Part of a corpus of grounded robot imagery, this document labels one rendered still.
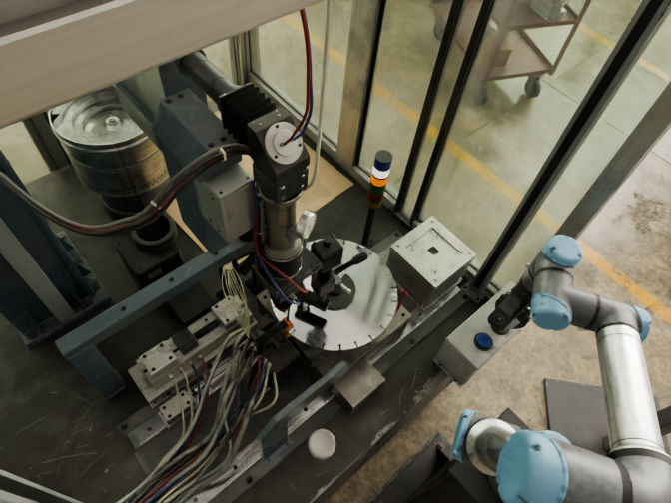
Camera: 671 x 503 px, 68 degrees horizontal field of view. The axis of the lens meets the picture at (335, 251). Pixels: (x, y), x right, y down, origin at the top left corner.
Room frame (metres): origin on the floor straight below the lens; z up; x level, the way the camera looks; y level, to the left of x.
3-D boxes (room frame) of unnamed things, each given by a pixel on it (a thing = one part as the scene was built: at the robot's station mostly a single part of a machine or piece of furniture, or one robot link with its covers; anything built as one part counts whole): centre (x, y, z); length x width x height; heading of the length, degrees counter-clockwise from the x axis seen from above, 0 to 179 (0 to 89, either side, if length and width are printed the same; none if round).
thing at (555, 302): (0.54, -0.47, 1.21); 0.11 x 0.11 x 0.08; 78
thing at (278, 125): (0.61, 0.20, 1.45); 0.35 x 0.07 x 0.28; 48
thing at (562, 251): (0.64, -0.47, 1.21); 0.09 x 0.08 x 0.11; 168
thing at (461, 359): (0.64, -0.45, 0.82); 0.28 x 0.11 x 0.15; 138
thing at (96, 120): (1.03, 0.68, 0.93); 0.31 x 0.31 x 0.36
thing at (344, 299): (0.64, -0.01, 0.96); 0.11 x 0.11 x 0.03
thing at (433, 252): (0.85, -0.28, 0.82); 0.18 x 0.18 x 0.15; 48
